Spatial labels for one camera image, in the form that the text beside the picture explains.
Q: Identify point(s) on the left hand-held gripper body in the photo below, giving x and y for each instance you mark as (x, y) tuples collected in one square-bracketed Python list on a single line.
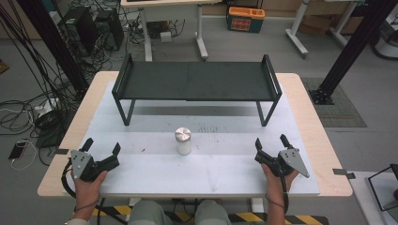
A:
[(88, 165)]

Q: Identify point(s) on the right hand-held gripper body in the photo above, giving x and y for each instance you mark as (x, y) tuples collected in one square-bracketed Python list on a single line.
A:
[(283, 162)]

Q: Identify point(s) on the white jar with metal lid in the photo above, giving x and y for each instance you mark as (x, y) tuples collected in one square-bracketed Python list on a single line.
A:
[(183, 141)]

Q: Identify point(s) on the black metal shelf rack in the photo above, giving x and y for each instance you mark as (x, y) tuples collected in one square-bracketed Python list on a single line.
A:
[(197, 82)]

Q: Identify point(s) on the person's right hand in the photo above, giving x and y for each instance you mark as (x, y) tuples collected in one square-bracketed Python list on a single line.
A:
[(278, 182)]

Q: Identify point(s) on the person's left hand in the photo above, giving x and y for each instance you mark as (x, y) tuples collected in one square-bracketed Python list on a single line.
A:
[(86, 189)]

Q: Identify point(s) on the black tape piece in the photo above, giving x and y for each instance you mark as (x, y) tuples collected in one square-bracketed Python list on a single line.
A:
[(343, 173), (61, 151)]

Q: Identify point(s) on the white power strip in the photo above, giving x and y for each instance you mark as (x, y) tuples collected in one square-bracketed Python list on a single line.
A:
[(46, 107)]

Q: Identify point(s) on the grey floor mat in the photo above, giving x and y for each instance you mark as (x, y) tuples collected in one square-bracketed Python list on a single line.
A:
[(338, 104)]

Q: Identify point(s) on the white table mat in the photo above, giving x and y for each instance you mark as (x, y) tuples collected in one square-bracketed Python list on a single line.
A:
[(194, 165)]

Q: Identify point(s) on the smartphone on floor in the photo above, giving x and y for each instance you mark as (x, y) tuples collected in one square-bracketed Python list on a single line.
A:
[(18, 148)]

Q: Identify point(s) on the black and yellow hazard tape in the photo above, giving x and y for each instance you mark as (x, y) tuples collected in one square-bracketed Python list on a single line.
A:
[(219, 217)]

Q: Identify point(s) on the person's legs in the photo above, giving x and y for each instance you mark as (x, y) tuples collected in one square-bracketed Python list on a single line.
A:
[(179, 213)]

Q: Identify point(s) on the white desk legs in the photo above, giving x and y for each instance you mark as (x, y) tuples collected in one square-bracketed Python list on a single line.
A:
[(297, 31)]

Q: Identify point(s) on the black computer tower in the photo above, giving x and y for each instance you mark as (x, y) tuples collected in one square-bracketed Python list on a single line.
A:
[(80, 30), (109, 28)]

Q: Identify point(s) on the cardboard box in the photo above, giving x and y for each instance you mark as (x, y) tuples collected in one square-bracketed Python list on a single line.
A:
[(316, 23)]

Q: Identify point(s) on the white power adapter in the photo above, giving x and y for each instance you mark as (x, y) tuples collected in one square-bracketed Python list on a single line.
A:
[(165, 37)]

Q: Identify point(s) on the orange and teal toolbox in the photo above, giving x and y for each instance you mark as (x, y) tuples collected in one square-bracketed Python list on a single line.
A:
[(246, 19)]

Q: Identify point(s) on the white standing desk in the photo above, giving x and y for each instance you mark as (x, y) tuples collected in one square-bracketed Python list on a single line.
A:
[(174, 18)]

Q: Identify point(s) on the black frame on white table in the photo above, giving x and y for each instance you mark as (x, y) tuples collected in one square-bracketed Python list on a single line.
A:
[(383, 187)]

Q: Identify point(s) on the black aluminium frame post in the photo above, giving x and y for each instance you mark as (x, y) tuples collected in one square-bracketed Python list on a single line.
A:
[(54, 43), (353, 50)]

